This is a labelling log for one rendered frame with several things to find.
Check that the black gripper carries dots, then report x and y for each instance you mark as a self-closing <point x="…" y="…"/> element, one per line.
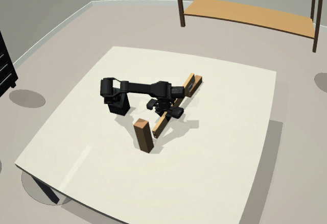
<point x="165" y="106"/>

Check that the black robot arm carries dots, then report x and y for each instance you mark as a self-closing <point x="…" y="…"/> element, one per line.
<point x="161" y="90"/>

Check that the long brown wooden rail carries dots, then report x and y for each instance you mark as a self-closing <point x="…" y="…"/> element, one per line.
<point x="163" y="121"/>

